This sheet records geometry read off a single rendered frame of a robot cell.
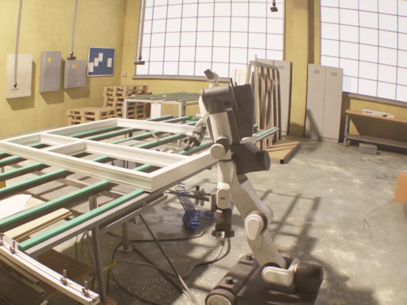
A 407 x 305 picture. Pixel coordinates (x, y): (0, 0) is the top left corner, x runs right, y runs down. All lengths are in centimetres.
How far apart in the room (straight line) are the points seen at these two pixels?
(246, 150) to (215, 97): 36
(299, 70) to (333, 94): 110
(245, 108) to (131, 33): 1016
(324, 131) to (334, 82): 133
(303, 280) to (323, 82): 733
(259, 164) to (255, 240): 43
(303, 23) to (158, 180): 804
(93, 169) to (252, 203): 89
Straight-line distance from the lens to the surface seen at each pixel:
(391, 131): 961
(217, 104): 178
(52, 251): 231
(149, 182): 162
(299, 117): 924
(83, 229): 130
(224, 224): 188
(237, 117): 194
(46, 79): 926
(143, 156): 214
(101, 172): 180
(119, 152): 224
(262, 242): 210
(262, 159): 195
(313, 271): 212
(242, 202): 205
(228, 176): 183
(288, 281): 212
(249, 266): 239
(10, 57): 857
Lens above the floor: 139
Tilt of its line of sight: 14 degrees down
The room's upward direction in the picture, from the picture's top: 3 degrees clockwise
